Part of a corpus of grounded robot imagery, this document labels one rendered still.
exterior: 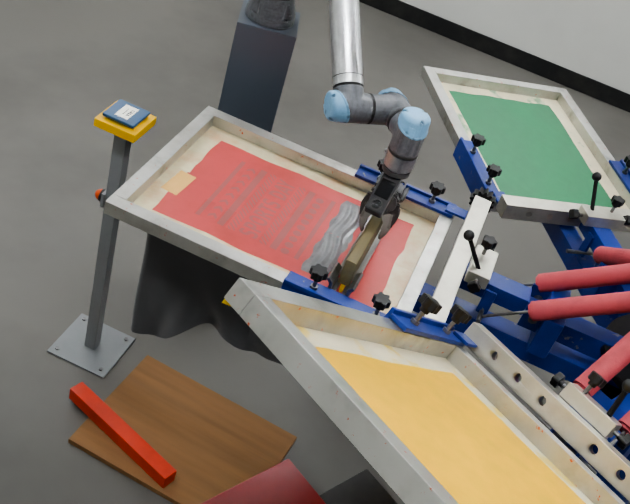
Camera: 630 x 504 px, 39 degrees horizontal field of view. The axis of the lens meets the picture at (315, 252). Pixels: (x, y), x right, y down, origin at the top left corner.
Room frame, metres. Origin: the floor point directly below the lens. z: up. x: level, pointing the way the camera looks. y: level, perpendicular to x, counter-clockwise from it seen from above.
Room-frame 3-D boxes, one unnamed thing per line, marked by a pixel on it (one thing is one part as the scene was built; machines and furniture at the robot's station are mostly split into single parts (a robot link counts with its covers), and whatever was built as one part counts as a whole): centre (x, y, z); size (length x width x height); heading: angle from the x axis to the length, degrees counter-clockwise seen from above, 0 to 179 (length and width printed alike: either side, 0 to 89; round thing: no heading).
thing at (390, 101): (1.99, -0.06, 1.32); 0.11 x 0.11 x 0.08; 28
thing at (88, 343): (2.13, 0.63, 0.48); 0.22 x 0.22 x 0.96; 81
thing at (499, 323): (1.86, -0.34, 0.89); 1.24 x 0.06 x 0.06; 81
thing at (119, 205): (1.92, 0.09, 0.97); 0.79 x 0.58 x 0.04; 81
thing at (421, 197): (2.16, -0.19, 0.98); 0.30 x 0.05 x 0.07; 81
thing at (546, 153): (2.61, -0.62, 1.05); 1.08 x 0.61 x 0.23; 21
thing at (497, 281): (1.84, -0.46, 1.02); 0.17 x 0.06 x 0.05; 81
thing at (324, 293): (1.61, -0.10, 0.98); 0.30 x 0.05 x 0.07; 81
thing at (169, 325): (1.73, 0.18, 0.74); 0.46 x 0.04 x 0.42; 81
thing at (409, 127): (1.92, -0.12, 1.32); 0.09 x 0.08 x 0.11; 28
